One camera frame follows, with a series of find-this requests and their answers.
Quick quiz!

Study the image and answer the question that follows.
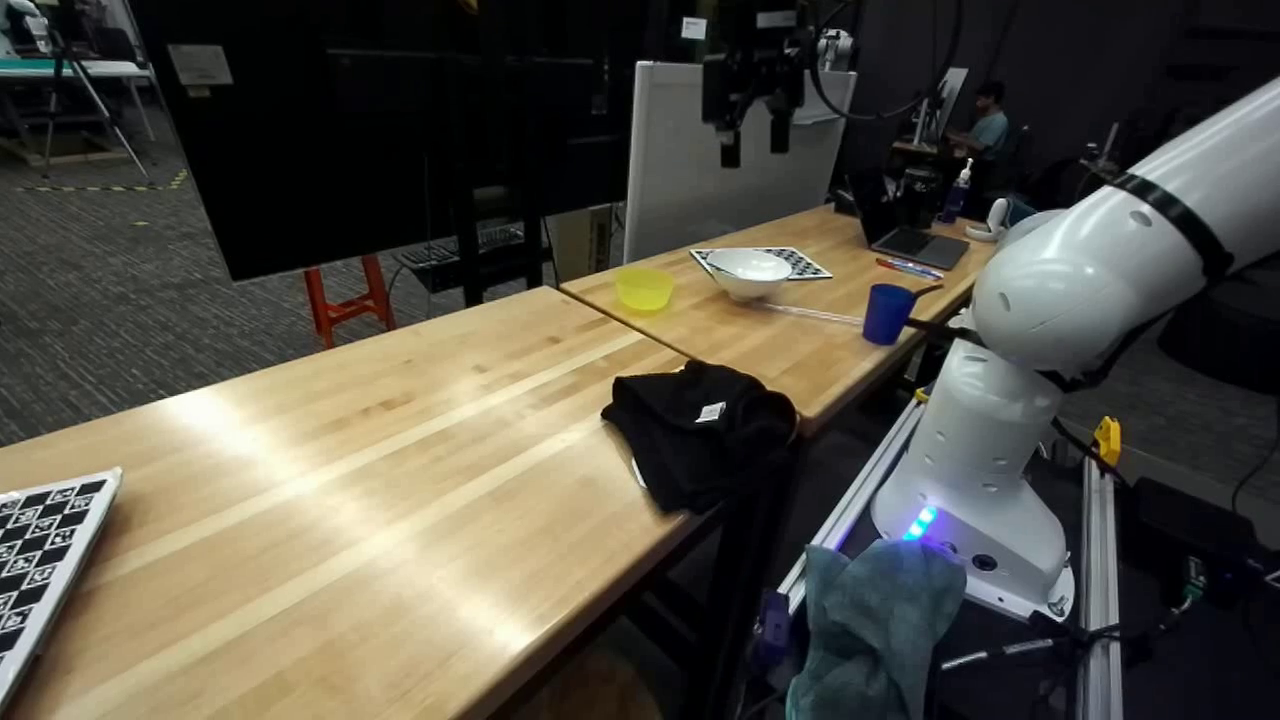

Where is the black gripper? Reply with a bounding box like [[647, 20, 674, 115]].
[[699, 0, 805, 169]]

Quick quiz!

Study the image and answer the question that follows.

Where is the blue plastic cup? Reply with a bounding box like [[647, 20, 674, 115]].
[[866, 283, 915, 346]]

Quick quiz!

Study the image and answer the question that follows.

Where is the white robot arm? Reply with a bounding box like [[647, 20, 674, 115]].
[[872, 81, 1280, 622]]

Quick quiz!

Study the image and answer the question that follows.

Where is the white panel board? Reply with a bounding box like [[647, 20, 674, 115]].
[[621, 60, 856, 259]]

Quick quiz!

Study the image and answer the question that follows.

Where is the white bowl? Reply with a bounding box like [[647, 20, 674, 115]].
[[710, 250, 793, 302]]

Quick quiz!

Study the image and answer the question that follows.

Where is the black laptop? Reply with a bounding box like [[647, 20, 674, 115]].
[[850, 174, 969, 273]]

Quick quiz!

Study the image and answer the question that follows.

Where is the clear plastic straw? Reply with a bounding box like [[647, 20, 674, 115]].
[[763, 302, 866, 330]]

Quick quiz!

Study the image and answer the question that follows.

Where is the seated person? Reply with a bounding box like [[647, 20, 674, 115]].
[[948, 81, 1007, 160]]

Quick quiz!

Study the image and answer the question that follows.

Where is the black cloth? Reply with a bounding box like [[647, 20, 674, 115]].
[[601, 359, 801, 511]]

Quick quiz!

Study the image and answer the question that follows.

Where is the black cabinet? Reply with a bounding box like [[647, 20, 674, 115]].
[[134, 0, 665, 280]]

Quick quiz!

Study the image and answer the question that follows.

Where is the orange step stool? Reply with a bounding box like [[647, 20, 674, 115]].
[[304, 256, 398, 347]]

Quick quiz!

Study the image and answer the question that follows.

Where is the teal cloth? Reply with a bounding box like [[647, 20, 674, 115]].
[[785, 540, 963, 720]]

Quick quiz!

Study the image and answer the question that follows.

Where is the checkerboard calibration board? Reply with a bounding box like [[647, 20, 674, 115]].
[[0, 467, 126, 707]]

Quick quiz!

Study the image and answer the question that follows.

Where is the aluminium rail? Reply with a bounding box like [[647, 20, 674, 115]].
[[1075, 461, 1125, 720]]

